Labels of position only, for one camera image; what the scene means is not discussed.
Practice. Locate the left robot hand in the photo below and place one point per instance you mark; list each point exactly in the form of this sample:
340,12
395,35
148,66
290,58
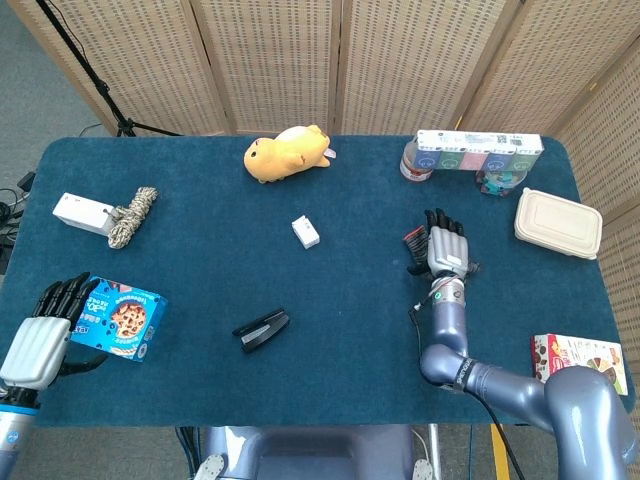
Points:
35,350

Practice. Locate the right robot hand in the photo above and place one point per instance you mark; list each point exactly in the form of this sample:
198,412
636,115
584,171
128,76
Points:
447,247

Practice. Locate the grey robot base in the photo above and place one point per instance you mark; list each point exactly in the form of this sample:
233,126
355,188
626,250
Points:
310,452

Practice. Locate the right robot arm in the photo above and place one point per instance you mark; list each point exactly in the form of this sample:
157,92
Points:
500,385

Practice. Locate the red label clear jar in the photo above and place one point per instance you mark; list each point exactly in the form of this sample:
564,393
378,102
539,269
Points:
414,167

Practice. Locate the blue cookie box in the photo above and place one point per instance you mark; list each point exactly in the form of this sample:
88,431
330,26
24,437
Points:
120,320

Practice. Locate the multicolour tissue pack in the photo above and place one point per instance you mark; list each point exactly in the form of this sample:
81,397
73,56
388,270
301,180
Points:
480,150

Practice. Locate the beige lidded food container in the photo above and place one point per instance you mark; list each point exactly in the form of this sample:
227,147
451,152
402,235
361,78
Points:
557,222

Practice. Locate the blue table cloth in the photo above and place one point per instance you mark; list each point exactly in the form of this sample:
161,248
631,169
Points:
320,280

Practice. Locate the small white box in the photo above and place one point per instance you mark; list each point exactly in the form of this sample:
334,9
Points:
305,232

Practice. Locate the white rectangular adapter box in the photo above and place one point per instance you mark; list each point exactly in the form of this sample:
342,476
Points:
80,212

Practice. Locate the red snack box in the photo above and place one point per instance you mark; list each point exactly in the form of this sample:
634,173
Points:
570,357

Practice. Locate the yellow plush toy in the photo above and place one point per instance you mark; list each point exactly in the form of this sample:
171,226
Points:
285,155

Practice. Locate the black stapler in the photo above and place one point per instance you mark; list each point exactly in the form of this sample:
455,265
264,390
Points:
262,330

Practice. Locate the wicker folding screen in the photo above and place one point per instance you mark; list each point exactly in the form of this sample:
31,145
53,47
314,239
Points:
280,65

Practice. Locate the black tripod stand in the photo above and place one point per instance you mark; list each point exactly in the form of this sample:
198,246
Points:
95,82

